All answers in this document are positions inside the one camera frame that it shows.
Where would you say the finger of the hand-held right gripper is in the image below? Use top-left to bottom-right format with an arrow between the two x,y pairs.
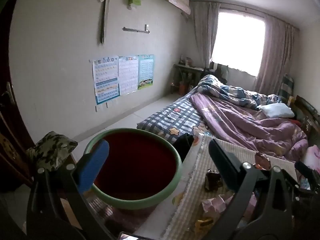
294,160 -> 320,198

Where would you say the dark brown wrapper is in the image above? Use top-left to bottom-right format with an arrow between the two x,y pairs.
204,169 -> 223,192

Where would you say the dark hanging wall strip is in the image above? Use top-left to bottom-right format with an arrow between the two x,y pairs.
97,0 -> 110,46

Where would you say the blue plaid duvet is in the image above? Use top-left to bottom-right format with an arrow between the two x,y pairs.
191,74 -> 283,110

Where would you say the cluttered wooden side table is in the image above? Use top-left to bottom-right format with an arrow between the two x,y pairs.
174,56 -> 204,95

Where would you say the blue and white wall poster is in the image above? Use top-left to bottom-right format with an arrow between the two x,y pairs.
92,55 -> 120,105

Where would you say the beige woven mat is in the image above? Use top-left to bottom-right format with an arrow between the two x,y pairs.
150,135 -> 300,240

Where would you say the bright window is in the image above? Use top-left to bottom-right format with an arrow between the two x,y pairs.
211,10 -> 265,77

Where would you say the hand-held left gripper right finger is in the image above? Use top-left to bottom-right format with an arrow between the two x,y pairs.
200,139 -> 294,240

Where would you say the green cartoon wall poster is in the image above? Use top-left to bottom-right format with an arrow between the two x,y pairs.
137,54 -> 154,90

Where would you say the pink plastic bag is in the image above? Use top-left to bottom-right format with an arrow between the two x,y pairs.
304,145 -> 320,175

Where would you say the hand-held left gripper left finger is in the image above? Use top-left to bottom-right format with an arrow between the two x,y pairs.
26,139 -> 118,240

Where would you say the dark wooden headboard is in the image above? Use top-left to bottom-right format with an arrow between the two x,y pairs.
292,95 -> 320,140

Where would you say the black cloth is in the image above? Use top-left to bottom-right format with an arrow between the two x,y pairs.
173,133 -> 195,159

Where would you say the white chart wall poster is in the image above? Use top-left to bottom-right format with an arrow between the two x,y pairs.
118,55 -> 139,96

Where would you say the pink wrapper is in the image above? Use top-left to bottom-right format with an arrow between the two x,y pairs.
201,194 -> 258,220

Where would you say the green basin with red inside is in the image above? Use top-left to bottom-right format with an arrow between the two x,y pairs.
84,128 -> 182,210

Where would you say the metal wall rail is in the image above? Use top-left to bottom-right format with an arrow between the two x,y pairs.
122,24 -> 150,34

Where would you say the green checkered cushion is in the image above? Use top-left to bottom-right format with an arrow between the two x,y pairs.
280,74 -> 295,98

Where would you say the camouflage cushion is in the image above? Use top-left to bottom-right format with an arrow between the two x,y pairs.
25,131 -> 78,172

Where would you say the shiny crumpled wrapper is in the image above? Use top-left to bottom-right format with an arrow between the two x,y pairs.
254,152 -> 272,172

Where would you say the beige curtain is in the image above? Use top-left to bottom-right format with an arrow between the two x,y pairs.
191,1 -> 220,68
254,15 -> 299,97

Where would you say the white pillow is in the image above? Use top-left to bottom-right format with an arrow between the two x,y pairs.
257,102 -> 295,118

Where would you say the yellow and black wrapper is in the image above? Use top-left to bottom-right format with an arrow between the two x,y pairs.
194,217 -> 215,233

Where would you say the checkered bed sheet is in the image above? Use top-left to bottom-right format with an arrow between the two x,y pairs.
137,96 -> 213,143

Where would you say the purple blanket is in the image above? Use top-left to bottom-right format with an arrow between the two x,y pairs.
190,92 -> 309,162

